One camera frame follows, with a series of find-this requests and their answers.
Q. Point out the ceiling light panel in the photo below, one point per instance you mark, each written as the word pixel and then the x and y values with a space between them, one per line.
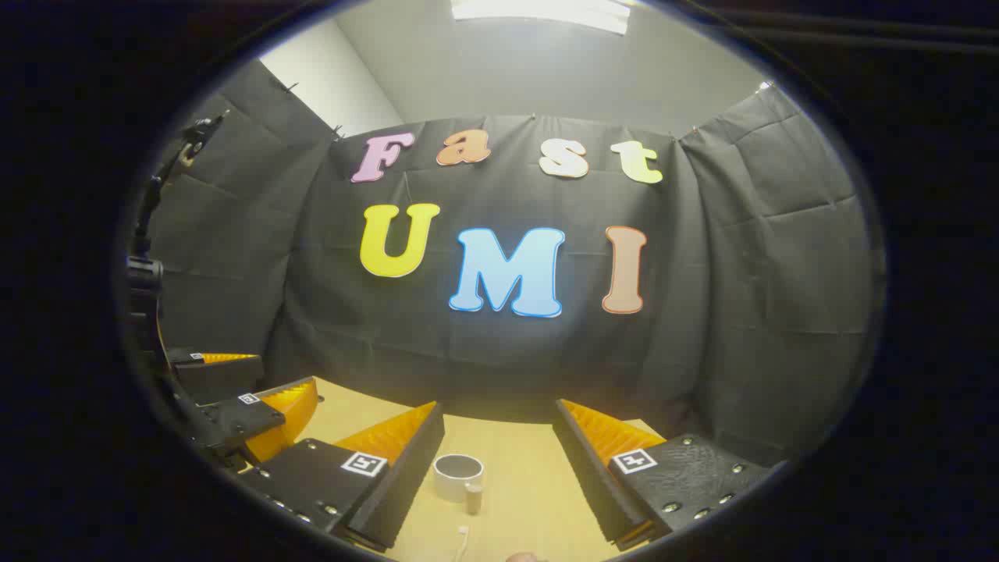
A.
pixel 538 12

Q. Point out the wooden toothbrush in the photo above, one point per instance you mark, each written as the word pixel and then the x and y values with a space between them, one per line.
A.
pixel 463 535

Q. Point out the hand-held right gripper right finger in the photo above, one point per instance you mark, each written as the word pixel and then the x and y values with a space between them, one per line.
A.
pixel 593 484

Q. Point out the wooden desktop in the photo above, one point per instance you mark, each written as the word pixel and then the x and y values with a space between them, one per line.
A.
pixel 523 484

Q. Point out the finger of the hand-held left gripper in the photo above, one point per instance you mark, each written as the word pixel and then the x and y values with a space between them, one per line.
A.
pixel 242 425
pixel 222 378

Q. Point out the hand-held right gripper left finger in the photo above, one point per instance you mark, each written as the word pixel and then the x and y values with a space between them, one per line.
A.
pixel 406 484

